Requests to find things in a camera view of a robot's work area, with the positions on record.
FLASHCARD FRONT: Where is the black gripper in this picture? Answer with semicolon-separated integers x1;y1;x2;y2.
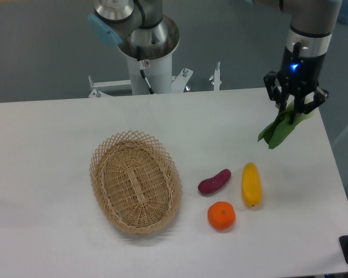
263;47;329;125

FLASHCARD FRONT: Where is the green leafy vegetable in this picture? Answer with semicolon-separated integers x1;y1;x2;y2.
258;101;314;149

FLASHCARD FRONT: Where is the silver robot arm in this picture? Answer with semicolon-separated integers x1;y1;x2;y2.
88;1;342;124

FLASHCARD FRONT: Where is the yellow mango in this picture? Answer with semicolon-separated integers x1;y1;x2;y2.
242;162;263;207

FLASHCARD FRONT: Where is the purple sweet potato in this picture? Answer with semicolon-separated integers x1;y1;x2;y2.
198;169;231;195

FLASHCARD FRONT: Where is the orange tangerine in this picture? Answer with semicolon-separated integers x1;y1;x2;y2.
207;202;236;231

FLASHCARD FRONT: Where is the oval wicker basket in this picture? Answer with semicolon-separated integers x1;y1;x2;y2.
89;130;182;235

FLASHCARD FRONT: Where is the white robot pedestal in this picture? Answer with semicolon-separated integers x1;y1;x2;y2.
87;16;223;98

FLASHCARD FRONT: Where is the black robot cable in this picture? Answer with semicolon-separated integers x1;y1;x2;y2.
135;45;156;95

